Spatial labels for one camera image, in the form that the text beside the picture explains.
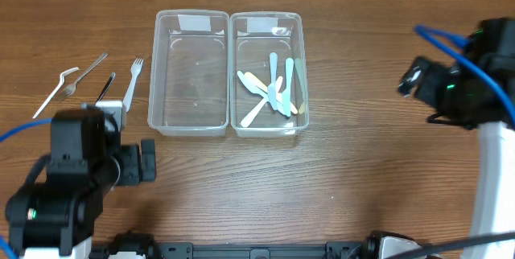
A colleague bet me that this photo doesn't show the metal fork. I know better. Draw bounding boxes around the metal fork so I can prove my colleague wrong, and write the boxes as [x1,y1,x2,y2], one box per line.
[58,52,108,99]

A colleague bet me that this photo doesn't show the yellow plastic knife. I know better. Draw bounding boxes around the yellow plastic knife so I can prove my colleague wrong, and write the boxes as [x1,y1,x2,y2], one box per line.
[245,72,298,114]

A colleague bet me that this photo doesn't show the white plastic knife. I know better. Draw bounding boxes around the white plastic knife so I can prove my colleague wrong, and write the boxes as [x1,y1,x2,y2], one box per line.
[241,98,266,128]
[237,71,286,115]

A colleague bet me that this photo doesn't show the light blue plastic knife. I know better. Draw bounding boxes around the light blue plastic knife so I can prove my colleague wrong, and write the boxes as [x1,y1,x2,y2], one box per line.
[267,52,278,110]

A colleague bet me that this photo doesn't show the pale green plastic knife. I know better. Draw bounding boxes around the pale green plastic knife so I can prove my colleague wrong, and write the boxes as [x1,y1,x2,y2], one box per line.
[295,58,306,114]

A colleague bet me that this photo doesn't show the teal plastic knife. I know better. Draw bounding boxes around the teal plastic knife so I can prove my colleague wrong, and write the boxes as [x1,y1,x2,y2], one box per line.
[282,58,295,117]

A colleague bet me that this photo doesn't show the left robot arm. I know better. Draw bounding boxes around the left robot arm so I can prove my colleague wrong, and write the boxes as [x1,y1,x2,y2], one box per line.
[6,108,157,258]

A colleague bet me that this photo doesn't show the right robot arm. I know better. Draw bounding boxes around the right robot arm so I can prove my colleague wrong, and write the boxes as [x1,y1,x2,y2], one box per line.
[348,18,514,259]

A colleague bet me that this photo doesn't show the left clear plastic container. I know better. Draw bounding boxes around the left clear plastic container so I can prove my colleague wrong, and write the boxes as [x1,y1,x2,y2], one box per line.
[147,9,229,137]

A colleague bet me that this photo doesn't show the clear plastic container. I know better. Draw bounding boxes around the clear plastic container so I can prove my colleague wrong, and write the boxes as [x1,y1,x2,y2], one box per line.
[147,9,229,137]
[229,11,309,138]

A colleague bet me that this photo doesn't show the white plastic knife in container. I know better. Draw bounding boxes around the white plastic knife in container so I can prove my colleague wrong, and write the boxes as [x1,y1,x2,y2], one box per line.
[241,98,266,128]

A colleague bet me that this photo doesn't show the right clear plastic container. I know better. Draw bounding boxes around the right clear plastic container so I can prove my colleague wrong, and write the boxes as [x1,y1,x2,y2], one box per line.
[229,11,309,138]

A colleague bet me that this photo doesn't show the black plastic utensil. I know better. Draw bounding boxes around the black plastic utensil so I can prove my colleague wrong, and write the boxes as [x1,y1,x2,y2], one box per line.
[96,72,116,102]

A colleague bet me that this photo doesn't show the curved white plastic fork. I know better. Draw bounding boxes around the curved white plastic fork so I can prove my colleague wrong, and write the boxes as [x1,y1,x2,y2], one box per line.
[32,67,79,119]

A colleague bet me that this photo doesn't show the right blue cable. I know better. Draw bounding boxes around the right blue cable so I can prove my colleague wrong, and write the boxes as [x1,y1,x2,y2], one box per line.
[414,24,515,131]

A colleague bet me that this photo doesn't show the blue cable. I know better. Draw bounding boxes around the blue cable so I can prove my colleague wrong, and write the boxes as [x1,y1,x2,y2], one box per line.
[414,24,515,131]
[0,117,53,259]

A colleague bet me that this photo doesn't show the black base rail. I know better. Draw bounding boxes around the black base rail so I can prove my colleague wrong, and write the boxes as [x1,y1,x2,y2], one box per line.
[89,232,376,259]

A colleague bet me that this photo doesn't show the left blue cable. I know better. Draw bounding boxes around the left blue cable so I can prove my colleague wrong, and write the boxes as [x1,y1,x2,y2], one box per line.
[0,117,53,259]

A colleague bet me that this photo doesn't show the black hose bottom right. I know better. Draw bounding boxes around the black hose bottom right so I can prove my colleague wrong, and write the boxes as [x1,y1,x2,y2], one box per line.
[385,230,515,259]

